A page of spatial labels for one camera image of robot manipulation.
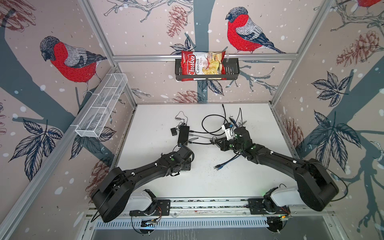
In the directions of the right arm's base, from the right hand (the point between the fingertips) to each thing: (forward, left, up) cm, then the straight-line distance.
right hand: (213, 143), depth 85 cm
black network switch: (+11, +20, -10) cm, 25 cm away
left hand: (-9, +16, -7) cm, 20 cm away
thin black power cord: (+25, +25, -8) cm, 36 cm away
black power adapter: (+14, +27, -9) cm, 32 cm away
